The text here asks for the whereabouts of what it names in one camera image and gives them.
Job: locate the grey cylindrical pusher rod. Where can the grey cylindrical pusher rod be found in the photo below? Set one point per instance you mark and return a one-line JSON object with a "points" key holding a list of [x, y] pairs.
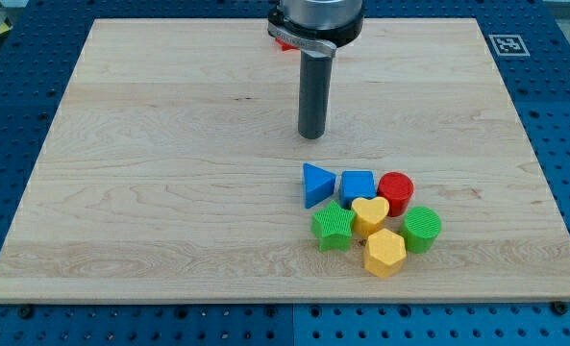
{"points": [[314, 89]]}

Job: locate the blue triangle block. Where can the blue triangle block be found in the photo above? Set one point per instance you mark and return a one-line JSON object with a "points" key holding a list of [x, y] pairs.
{"points": [[318, 183]]}

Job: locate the white fiducial marker tag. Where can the white fiducial marker tag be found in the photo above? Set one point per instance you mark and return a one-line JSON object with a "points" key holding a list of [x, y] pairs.
{"points": [[509, 45]]}

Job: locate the red cylinder block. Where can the red cylinder block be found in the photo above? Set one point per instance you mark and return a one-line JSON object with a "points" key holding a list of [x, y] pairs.
{"points": [[397, 189]]}

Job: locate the yellow heart block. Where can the yellow heart block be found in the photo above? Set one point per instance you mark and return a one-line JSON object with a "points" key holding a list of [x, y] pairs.
{"points": [[370, 215]]}

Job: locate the blue cube block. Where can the blue cube block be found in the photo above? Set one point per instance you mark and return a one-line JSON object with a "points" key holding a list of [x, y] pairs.
{"points": [[355, 184]]}

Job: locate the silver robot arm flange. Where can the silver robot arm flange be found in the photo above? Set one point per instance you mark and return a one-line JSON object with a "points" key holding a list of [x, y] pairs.
{"points": [[316, 27]]}

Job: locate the green star block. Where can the green star block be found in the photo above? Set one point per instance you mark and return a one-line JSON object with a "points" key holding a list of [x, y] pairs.
{"points": [[332, 226]]}

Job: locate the wooden board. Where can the wooden board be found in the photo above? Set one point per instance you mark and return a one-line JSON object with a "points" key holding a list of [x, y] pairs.
{"points": [[172, 172]]}

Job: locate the red block behind arm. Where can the red block behind arm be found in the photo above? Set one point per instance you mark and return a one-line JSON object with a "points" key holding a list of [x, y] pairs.
{"points": [[285, 46]]}

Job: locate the yellow hexagon block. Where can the yellow hexagon block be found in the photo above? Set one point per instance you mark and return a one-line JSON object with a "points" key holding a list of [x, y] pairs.
{"points": [[384, 253]]}

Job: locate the green cylinder block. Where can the green cylinder block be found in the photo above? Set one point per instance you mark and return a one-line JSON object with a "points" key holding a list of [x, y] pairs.
{"points": [[420, 227]]}

